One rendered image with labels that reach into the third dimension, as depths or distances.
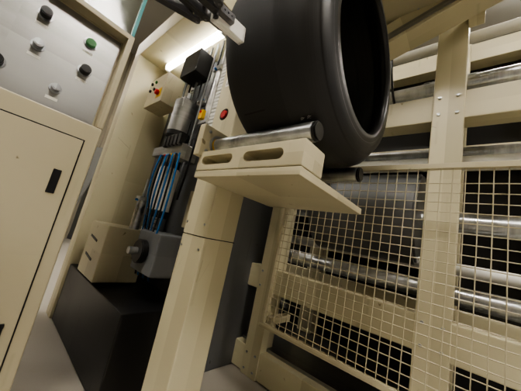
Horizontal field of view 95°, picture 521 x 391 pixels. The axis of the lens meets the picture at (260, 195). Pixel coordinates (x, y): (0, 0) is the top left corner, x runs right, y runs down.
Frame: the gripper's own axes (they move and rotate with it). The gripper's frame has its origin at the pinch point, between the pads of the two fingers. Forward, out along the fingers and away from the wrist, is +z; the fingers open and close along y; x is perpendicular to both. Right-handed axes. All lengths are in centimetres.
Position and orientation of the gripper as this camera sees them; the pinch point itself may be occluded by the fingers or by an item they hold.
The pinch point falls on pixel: (229, 25)
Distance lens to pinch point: 53.5
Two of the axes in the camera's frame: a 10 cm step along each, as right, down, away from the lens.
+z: 6.5, 1.3, 7.5
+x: -1.2, 9.9, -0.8
